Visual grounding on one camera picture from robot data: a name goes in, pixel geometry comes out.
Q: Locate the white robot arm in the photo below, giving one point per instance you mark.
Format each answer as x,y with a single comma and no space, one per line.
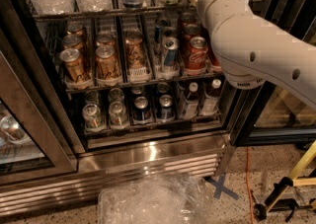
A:
251,50

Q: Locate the back right dark blue can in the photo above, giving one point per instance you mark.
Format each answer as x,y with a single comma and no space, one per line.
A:
162,88

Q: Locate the dark blue can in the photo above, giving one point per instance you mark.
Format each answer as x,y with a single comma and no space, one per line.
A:
162,88
138,91
141,109
165,110

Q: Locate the front right dark blue can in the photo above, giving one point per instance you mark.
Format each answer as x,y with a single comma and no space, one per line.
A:
165,110

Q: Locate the front left dark blue can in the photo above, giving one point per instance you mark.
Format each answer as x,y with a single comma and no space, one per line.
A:
141,109

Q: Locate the back left dark blue can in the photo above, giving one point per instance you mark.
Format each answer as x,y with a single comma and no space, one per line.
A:
138,91

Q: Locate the front blue silver can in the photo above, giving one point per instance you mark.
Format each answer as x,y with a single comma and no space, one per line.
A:
169,53

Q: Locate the blue silver can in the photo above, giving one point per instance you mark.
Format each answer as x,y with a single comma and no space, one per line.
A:
169,53
160,24
166,32

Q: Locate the front left red cola can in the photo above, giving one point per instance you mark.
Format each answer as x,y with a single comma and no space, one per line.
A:
195,56

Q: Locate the red cola can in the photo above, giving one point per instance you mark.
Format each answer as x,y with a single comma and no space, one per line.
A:
195,56
214,62
185,18
189,31

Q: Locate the stainless steel display fridge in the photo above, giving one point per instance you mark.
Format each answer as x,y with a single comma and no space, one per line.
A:
200,146

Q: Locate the front right red cola can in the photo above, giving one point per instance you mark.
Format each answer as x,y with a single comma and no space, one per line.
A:
214,62

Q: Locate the middle blue silver can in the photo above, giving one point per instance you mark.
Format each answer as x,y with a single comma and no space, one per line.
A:
166,32

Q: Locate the back left silver can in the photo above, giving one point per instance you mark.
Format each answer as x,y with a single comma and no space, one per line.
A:
93,97

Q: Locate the front left silver can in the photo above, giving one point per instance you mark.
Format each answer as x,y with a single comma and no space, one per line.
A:
93,117

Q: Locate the middle left red cola can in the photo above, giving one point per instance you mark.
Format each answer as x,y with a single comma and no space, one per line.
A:
189,31

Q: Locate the back blue silver can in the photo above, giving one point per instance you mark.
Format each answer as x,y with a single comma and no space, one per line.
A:
160,24

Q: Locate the back left red cola can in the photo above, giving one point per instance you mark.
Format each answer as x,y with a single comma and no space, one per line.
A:
185,18

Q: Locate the front left gold can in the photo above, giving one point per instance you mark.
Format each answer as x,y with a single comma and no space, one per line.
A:
74,64

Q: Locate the middle left gold can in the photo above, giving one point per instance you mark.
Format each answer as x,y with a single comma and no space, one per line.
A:
75,41

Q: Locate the back left gold can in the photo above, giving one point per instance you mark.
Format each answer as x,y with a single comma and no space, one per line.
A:
74,28

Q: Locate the left glass fridge door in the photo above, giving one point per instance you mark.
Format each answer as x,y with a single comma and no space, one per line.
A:
26,106

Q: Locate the glass fridge door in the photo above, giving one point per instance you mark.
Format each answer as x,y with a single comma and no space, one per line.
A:
26,106
270,114

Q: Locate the can behind left door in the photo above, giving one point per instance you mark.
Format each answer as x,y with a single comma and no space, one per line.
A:
16,134

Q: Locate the right glass fridge door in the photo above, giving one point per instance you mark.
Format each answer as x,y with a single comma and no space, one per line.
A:
270,114

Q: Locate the left white-capped bottle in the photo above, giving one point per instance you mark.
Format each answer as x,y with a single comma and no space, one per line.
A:
189,101

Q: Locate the white-capped bottle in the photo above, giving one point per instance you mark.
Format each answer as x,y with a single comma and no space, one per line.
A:
210,96
189,101

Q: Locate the right white-capped bottle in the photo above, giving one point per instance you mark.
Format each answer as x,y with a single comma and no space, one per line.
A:
210,96

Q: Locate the clear plastic bin with wrap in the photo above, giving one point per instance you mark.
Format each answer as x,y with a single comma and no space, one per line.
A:
168,199

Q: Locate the blue tape cross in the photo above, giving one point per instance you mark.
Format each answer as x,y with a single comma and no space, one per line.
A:
221,188

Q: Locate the yellow black stand with wheel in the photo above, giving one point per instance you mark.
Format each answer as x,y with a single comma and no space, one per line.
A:
275,202

